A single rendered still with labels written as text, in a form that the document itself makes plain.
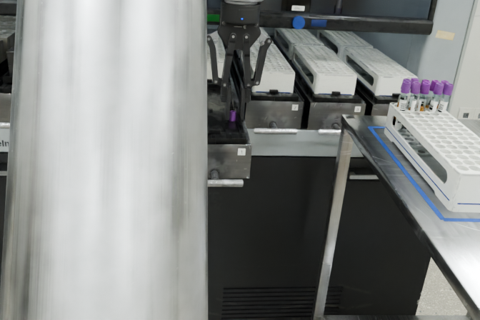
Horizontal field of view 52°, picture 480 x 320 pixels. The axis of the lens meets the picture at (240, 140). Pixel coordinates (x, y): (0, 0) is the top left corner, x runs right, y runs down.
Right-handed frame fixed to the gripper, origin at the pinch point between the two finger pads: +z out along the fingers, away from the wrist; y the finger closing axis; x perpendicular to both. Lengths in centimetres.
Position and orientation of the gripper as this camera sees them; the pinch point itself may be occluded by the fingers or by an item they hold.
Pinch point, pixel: (234, 102)
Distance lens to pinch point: 102.8
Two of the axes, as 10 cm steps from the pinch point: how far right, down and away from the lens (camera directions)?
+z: -0.6, 9.1, 4.0
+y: -9.9, -0.2, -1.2
